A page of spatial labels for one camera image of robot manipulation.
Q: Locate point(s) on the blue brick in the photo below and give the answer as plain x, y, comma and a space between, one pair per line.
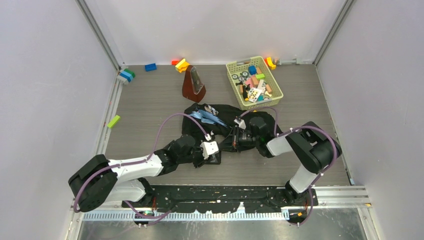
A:
150, 67

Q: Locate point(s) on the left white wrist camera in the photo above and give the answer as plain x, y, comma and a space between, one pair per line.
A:
209, 147

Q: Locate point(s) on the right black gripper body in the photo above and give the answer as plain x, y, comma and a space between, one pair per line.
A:
245, 138

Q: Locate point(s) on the black square jewellery box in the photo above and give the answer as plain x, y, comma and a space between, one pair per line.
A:
214, 159

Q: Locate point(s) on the green plastic basket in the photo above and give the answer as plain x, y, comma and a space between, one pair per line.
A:
241, 82

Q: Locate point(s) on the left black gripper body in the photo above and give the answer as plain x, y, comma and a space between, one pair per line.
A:
195, 156

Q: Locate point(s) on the green block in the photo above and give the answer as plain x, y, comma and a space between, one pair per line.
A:
113, 121

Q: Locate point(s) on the blue green white blocks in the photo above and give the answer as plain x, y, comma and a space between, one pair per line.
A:
125, 76

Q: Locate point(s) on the blue cube in basket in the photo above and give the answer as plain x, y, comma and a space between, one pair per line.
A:
252, 70

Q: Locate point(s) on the white patterned toy block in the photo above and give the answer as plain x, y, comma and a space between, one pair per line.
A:
253, 94

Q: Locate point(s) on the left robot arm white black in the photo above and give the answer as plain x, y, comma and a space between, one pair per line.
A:
103, 180

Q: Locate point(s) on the orange yellow blocks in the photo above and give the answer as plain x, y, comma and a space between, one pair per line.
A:
269, 62

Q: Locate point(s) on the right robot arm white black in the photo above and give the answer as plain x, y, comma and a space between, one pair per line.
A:
314, 148

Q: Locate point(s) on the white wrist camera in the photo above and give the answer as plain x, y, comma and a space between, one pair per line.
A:
240, 123
209, 147

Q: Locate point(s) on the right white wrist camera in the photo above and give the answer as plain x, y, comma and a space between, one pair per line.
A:
240, 123

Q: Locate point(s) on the brown metronome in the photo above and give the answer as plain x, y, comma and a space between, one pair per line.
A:
193, 89

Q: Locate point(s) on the black printed t-shirt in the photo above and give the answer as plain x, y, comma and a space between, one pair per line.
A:
218, 120

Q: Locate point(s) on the yellow red blocks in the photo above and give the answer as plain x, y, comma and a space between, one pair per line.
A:
180, 65

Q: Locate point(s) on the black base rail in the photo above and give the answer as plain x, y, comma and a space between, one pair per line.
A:
221, 199

